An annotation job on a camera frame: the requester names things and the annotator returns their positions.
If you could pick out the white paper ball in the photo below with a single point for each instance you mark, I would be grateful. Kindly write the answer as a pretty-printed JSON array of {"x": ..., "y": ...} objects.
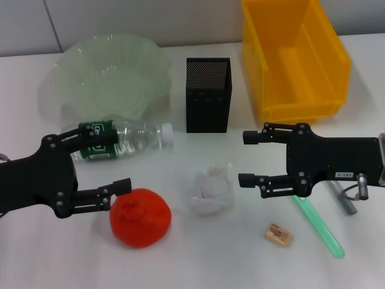
[{"x": 210, "y": 186}]

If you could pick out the beige eraser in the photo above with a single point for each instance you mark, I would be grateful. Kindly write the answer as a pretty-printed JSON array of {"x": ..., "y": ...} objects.
[{"x": 276, "y": 235}]

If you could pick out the green pen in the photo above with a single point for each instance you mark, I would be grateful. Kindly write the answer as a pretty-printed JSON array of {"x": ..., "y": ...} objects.
[{"x": 322, "y": 228}]

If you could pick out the orange fruit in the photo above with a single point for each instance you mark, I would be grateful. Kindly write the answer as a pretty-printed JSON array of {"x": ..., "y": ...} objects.
[{"x": 141, "y": 219}]

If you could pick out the black mesh pen holder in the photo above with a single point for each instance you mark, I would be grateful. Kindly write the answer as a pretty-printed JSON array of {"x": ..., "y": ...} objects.
[{"x": 207, "y": 105}]

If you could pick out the silver right connector plug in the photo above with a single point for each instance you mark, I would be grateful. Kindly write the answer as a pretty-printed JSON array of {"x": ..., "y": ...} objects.
[{"x": 362, "y": 186}]

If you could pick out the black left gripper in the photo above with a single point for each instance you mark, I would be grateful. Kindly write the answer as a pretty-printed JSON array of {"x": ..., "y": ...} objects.
[{"x": 39, "y": 177}]

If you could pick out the silver left connector plug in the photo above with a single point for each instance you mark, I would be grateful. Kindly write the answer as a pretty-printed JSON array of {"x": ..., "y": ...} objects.
[{"x": 3, "y": 157}]

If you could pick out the silver connector plug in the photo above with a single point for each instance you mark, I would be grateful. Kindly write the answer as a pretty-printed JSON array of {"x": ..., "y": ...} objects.
[
  {"x": 362, "y": 186},
  {"x": 3, "y": 157}
]

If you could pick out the clear green-label water bottle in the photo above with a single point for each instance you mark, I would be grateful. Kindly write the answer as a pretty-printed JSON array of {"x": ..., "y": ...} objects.
[{"x": 135, "y": 138}]

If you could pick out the yellow plastic bin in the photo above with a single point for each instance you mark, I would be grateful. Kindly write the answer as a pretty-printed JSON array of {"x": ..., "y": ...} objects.
[{"x": 300, "y": 75}]

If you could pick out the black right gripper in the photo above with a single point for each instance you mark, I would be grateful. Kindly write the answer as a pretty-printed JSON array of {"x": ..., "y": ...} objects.
[{"x": 328, "y": 159}]

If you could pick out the grey marker pen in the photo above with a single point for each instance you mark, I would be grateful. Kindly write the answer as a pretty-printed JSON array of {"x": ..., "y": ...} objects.
[{"x": 346, "y": 201}]

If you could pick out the green glass fruit plate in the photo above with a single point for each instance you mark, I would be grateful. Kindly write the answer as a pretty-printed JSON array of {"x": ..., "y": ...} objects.
[{"x": 105, "y": 75}]

